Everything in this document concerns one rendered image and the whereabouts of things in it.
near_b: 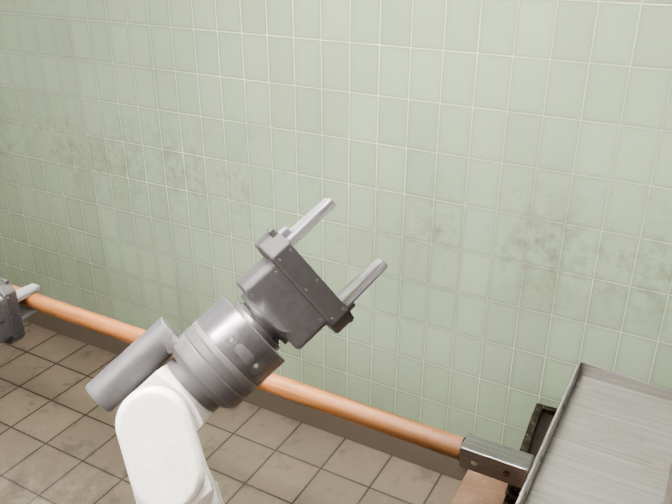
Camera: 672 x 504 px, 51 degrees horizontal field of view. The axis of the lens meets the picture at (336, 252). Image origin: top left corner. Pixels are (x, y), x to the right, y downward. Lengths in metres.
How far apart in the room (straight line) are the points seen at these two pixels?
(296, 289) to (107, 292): 2.68
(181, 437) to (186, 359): 0.07
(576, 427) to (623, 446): 0.07
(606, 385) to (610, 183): 0.96
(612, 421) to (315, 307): 0.56
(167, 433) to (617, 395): 0.73
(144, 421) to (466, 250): 1.68
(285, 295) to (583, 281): 1.57
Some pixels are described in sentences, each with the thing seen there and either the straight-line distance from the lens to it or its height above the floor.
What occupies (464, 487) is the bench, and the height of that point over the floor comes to 0.58.
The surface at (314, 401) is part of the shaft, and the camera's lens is 1.04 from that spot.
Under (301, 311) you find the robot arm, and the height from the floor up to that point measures 1.49.
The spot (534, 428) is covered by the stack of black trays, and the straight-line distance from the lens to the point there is 1.62.
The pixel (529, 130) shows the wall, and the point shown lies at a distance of 2.05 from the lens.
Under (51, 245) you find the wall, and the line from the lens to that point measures 3.49.
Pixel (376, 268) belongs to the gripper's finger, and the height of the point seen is 1.51.
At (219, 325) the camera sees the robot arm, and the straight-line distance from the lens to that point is 0.66.
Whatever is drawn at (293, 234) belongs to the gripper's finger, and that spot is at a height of 1.56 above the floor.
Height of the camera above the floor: 1.83
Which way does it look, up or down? 25 degrees down
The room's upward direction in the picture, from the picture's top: straight up
